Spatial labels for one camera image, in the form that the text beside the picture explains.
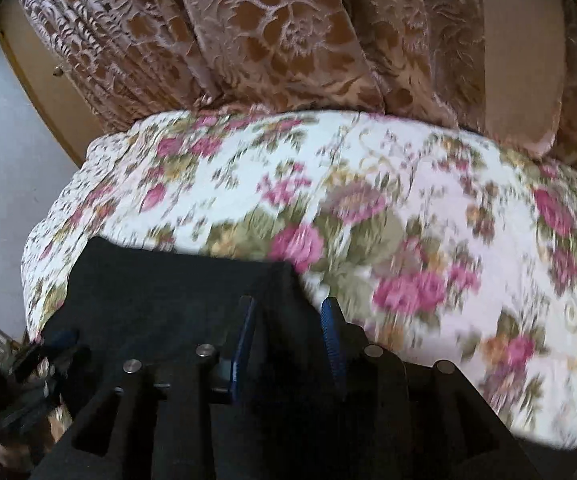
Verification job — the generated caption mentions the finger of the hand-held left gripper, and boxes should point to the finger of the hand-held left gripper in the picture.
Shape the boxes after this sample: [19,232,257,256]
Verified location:
[12,329,92,382]
[0,387,66,433]

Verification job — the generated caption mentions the plain pink curtain band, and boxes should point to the plain pink curtain band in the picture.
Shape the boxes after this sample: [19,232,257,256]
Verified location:
[478,0,566,157]

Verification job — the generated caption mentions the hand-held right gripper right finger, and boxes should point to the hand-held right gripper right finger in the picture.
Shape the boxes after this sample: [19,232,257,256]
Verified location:
[320,297,546,480]

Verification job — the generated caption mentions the wooden cabinet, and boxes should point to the wooden cabinet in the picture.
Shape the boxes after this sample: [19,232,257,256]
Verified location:
[0,0,102,167]

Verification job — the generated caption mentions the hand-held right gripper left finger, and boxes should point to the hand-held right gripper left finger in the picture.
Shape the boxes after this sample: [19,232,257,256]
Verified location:
[31,296,258,480]

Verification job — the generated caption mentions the black pants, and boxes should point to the black pants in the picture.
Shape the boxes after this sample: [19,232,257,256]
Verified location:
[36,236,314,411]

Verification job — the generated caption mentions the floral bed blanket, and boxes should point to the floral bed blanket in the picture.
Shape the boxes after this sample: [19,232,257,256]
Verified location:
[21,105,577,453]

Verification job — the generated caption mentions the brown floral patterned curtain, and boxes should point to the brown floral patterned curtain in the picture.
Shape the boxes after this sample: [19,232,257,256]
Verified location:
[14,0,577,186]

